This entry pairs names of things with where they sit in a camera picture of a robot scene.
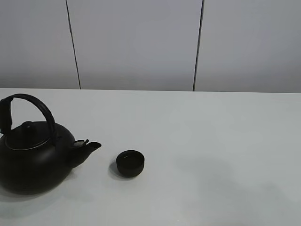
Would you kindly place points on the black teapot with handle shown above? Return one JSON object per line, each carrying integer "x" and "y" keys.
{"x": 37, "y": 156}

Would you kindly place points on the small black teacup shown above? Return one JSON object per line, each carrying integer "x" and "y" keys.
{"x": 130, "y": 163}

